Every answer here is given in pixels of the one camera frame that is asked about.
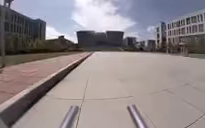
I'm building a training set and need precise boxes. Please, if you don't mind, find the grey concrete slab pavement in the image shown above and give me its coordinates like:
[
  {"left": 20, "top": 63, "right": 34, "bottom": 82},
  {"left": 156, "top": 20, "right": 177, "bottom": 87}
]
[{"left": 10, "top": 50, "right": 205, "bottom": 128}]

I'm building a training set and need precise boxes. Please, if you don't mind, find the dark wide building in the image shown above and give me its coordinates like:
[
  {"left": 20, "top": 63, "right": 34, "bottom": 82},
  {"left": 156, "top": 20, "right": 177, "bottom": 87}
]
[{"left": 76, "top": 30, "right": 125, "bottom": 49}]

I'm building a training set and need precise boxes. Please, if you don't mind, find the distant grey building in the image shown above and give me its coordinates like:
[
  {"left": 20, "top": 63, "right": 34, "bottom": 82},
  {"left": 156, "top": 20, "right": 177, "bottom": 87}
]
[{"left": 123, "top": 36, "right": 138, "bottom": 48}]

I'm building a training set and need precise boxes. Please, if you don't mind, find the low brown building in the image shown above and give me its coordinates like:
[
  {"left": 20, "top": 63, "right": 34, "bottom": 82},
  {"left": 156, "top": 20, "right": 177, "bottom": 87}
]
[{"left": 45, "top": 35, "right": 76, "bottom": 51}]

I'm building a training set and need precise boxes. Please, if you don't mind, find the robot's own part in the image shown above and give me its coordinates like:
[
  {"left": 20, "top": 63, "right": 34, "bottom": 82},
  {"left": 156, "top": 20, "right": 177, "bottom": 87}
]
[
  {"left": 126, "top": 104, "right": 149, "bottom": 128},
  {"left": 58, "top": 104, "right": 81, "bottom": 128}
]

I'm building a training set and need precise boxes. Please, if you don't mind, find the grey stone kerb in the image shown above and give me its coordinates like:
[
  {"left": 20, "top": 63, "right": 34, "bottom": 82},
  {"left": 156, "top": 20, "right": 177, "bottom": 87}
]
[{"left": 0, "top": 51, "right": 94, "bottom": 127}]

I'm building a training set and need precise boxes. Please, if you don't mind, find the row of bushes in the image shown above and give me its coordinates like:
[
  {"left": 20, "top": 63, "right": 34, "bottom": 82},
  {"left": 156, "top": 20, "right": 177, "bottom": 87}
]
[{"left": 0, "top": 34, "right": 78, "bottom": 57}]

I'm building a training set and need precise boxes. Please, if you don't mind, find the green grass strip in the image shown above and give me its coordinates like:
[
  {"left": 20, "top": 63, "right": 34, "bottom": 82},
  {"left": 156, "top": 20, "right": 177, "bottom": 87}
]
[{"left": 0, "top": 50, "right": 86, "bottom": 71}]

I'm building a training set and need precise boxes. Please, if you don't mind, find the red brick paved strip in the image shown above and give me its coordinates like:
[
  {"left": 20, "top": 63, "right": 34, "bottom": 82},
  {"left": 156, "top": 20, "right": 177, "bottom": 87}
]
[{"left": 0, "top": 52, "right": 91, "bottom": 108}]

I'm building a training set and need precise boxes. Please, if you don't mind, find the large dark glass building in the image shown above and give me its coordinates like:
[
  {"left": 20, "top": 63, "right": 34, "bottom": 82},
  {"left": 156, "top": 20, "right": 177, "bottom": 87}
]
[{"left": 0, "top": 0, "right": 47, "bottom": 44}]

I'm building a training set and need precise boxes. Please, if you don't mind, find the white multi-storey building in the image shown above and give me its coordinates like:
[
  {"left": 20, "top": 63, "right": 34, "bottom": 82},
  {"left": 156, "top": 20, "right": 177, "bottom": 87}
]
[{"left": 154, "top": 6, "right": 205, "bottom": 55}]

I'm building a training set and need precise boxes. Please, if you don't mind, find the tall grey pole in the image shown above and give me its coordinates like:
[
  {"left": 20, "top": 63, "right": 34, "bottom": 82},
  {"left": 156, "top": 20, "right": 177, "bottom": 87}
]
[{"left": 0, "top": 0, "right": 15, "bottom": 69}]

